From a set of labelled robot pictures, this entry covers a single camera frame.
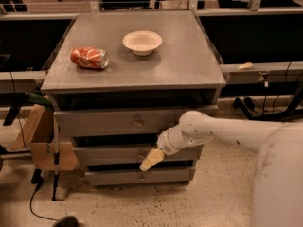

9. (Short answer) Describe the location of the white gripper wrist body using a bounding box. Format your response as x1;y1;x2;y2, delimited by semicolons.
157;125;187;155

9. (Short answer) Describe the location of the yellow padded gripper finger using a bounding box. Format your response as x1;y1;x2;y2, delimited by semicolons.
139;148;164;172

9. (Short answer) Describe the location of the grey drawer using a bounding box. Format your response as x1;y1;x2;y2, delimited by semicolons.
85;167;196;186
74;144;203;166
54;105;218;137

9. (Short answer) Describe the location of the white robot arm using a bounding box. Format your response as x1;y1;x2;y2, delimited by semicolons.
140;111;303;227

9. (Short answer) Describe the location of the grey bottom drawer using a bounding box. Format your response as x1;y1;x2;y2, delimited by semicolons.
85;167;196;186

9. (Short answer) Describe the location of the grey top drawer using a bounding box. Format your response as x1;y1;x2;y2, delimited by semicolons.
54;105;218;137

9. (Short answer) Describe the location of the grey drawer cabinet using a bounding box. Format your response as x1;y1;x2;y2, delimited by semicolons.
42;11;225;173

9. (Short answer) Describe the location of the black stand foot right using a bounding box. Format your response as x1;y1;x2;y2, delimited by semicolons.
233;97;261;120

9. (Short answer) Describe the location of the silver black tripod leg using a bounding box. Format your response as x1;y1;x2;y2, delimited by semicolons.
52;119;60;201

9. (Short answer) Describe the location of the white paper bowl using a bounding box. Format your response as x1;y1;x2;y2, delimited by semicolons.
122;30;163;56

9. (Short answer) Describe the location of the black shoe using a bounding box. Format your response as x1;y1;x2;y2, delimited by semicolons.
51;216;79;227

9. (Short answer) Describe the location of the crushed orange soda can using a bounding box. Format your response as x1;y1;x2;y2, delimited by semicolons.
70;46;109;69

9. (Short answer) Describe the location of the wooden stand left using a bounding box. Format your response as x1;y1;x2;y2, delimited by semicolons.
11;105;78;171

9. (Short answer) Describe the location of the small beige scrap on rail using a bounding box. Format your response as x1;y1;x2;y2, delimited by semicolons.
237;62;253;70

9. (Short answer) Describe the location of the black floor cable left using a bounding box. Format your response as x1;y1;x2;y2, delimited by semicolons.
28;182;60;222

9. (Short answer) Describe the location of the green handled tool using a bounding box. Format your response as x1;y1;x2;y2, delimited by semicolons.
26;93;52;108

